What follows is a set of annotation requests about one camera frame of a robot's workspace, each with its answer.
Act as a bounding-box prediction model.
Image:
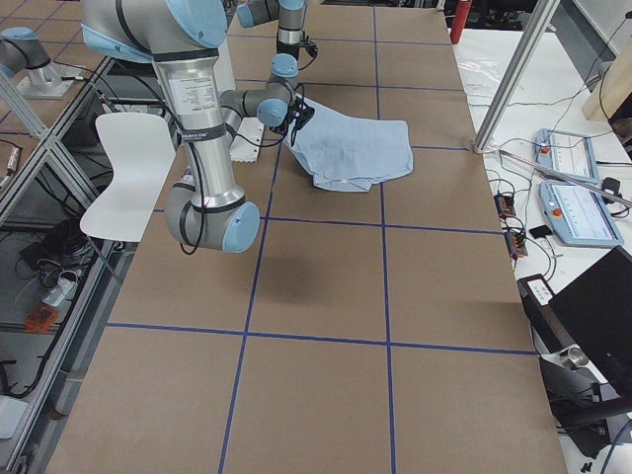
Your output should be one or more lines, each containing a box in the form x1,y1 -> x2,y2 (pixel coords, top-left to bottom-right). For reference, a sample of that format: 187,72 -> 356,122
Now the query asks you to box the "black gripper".
280,101 -> 304,131

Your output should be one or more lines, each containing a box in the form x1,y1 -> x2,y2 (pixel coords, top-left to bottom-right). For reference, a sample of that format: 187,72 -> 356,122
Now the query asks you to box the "light blue button-up shirt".
284,99 -> 414,193

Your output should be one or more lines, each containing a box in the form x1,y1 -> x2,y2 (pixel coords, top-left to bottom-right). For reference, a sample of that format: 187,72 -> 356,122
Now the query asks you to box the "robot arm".
82,1 -> 314,254
236,0 -> 307,58

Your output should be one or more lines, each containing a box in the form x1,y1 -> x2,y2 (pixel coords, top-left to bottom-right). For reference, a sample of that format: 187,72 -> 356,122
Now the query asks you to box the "white chair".
80,113 -> 176,242

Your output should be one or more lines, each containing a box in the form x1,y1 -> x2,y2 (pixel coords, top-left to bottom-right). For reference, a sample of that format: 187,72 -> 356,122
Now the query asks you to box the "clear plastic bag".
456,56 -> 502,100

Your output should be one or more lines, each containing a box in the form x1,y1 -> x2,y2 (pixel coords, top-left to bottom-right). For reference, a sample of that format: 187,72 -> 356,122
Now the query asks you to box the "red cylinder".
450,0 -> 472,44

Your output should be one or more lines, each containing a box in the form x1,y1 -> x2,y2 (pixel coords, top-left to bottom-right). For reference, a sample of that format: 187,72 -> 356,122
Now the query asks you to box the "black smartphone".
528,224 -> 553,240

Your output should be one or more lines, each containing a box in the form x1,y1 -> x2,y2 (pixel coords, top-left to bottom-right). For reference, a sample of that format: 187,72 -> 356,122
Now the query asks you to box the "upper blue teach pendant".
535,128 -> 599,184

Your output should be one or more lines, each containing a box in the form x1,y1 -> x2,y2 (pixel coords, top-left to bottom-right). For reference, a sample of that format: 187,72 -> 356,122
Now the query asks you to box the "blue teach pendant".
538,181 -> 624,248
535,128 -> 599,184

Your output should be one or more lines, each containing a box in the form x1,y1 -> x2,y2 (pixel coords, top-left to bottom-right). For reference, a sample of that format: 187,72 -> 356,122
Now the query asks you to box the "white power strip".
41,276 -> 77,307

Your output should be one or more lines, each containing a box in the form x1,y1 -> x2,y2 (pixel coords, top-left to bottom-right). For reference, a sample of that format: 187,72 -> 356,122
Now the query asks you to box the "lower blue teach pendant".
538,181 -> 624,248

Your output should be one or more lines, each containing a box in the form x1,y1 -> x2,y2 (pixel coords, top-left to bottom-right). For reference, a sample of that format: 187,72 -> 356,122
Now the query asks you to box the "wooden board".
582,40 -> 631,121

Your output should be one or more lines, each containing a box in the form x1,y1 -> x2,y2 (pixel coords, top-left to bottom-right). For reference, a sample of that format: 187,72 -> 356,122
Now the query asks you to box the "orange box under table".
24,304 -> 59,334

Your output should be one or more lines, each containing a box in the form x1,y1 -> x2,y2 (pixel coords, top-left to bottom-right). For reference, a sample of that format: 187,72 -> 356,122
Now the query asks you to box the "black laptop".
516,246 -> 631,396

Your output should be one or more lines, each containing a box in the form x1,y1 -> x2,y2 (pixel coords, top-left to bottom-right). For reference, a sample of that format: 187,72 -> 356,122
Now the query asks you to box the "black monitor stand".
539,358 -> 631,458

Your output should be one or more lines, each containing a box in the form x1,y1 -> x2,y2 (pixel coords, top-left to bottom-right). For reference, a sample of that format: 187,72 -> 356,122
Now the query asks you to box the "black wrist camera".
300,35 -> 318,59
292,97 -> 315,131

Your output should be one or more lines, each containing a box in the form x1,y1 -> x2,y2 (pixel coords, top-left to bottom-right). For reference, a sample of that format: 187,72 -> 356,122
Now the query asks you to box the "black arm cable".
147,48 -> 218,257

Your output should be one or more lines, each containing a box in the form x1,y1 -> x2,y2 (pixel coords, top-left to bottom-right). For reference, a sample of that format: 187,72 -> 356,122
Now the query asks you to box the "aluminium frame post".
472,0 -> 561,154

